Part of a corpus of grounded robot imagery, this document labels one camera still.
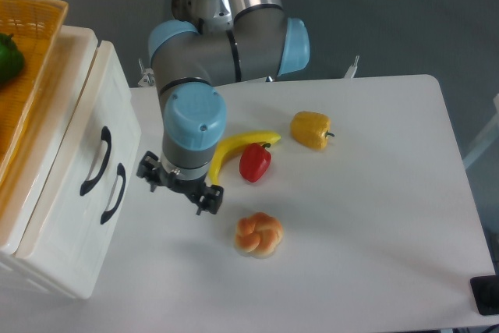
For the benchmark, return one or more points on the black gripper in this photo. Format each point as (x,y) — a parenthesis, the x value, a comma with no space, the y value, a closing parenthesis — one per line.
(207,198)

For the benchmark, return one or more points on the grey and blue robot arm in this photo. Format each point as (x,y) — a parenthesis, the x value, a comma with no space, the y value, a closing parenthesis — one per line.
(200,48)

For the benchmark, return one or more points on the white drawer cabinet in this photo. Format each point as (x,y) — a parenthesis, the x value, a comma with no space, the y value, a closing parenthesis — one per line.
(55,102)

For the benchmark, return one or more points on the yellow banana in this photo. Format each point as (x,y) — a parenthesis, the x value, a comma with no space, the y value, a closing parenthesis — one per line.
(234,145)

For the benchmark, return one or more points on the red bell pepper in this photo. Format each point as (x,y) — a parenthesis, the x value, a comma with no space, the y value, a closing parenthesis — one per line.
(255,161)

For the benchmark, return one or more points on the knotted bread roll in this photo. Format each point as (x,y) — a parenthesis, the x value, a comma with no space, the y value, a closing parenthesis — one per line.
(258,235)

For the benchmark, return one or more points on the yellow bell pepper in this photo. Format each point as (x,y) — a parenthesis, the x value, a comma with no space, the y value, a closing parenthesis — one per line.
(311,129)

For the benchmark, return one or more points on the green bell pepper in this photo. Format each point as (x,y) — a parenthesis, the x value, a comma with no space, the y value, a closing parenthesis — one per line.
(12,59)

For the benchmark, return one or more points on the orange woven basket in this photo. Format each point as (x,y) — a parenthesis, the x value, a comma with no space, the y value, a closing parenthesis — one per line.
(34,26)

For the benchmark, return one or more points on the black device at table edge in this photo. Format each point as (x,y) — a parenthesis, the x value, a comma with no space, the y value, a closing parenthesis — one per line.
(485,294)

